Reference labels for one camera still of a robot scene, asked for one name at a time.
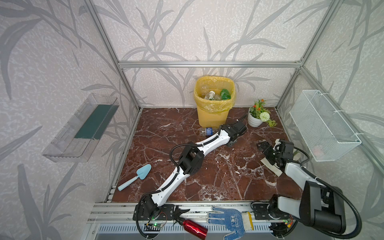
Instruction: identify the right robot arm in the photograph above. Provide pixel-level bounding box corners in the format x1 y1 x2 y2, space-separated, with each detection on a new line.
257 139 363 240

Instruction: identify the clear ribbed bottle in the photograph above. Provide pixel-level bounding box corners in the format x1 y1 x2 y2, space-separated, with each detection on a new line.
205 91 222 101

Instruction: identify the yellow trash bin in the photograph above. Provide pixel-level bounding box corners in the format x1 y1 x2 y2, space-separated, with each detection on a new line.
194 76 237 127

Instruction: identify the green bottle yellow cap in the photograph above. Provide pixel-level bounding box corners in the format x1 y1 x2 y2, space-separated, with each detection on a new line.
220 89 232 101

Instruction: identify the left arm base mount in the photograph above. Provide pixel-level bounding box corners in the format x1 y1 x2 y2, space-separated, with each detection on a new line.
133 195 175 221

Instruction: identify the blue label bottle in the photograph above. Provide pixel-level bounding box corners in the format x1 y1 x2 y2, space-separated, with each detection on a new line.
199 127 219 137

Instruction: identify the yellow sponge pad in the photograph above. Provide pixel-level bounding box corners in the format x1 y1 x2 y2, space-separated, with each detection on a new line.
242 212 254 231

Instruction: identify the white wire mesh basket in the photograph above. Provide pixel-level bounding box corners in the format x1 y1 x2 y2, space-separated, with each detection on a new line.
290 90 362 162

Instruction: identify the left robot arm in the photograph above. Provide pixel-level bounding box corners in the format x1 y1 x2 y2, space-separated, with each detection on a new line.
137 121 247 221

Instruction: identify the small circuit board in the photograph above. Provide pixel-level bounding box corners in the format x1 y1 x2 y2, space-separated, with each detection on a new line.
145 222 166 232

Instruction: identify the clear acrylic wall shelf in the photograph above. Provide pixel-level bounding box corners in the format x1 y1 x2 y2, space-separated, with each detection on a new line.
42 94 120 163

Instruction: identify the red metal flask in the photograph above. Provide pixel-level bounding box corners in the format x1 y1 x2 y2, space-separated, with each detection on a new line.
174 206 208 240

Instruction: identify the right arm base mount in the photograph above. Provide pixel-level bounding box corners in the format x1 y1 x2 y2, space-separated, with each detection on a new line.
251 195 291 221

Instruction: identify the potted plant white pot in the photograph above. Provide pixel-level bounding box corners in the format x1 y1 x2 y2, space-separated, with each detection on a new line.
248 99 277 128

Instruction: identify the blue dotted work glove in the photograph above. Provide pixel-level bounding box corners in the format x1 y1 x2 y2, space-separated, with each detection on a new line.
207 207 246 240

